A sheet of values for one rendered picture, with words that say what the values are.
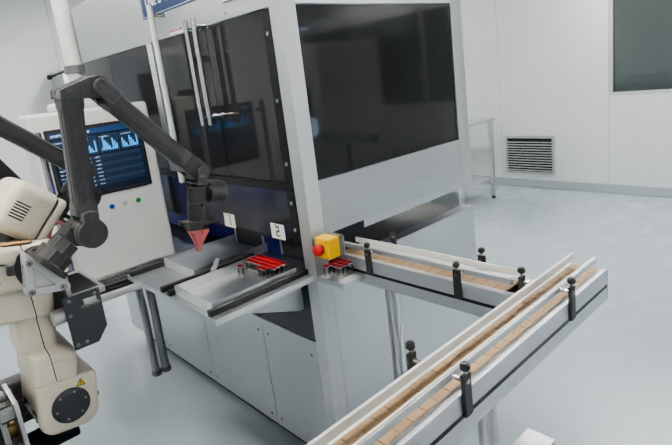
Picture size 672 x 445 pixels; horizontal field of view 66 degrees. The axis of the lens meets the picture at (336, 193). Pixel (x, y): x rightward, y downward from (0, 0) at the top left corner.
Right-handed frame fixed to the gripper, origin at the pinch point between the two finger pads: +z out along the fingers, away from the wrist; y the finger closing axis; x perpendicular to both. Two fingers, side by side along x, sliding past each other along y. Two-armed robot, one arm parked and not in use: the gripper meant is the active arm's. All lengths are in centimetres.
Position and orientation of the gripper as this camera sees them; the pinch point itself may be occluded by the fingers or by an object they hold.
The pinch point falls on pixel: (198, 248)
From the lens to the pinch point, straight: 170.9
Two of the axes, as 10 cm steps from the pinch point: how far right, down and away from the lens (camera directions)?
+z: 0.1, 9.9, 1.1
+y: 7.3, -0.8, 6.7
